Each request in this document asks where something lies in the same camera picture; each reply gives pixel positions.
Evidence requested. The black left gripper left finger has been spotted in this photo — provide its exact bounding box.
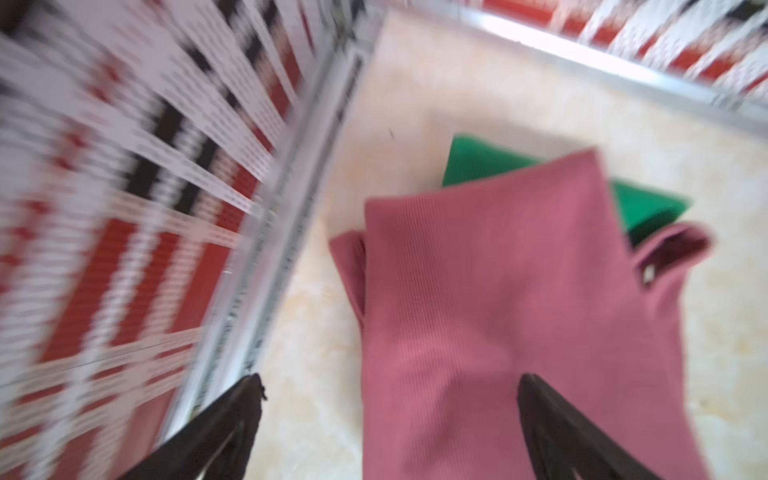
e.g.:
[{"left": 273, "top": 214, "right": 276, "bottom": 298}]
[{"left": 122, "top": 373, "right": 267, "bottom": 480}]

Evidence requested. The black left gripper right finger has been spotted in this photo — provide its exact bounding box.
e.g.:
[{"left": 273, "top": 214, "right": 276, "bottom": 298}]
[{"left": 517, "top": 373, "right": 658, "bottom": 480}]

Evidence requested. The maroon tank top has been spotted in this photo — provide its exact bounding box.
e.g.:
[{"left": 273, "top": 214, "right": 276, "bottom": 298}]
[{"left": 329, "top": 150, "right": 710, "bottom": 479}]

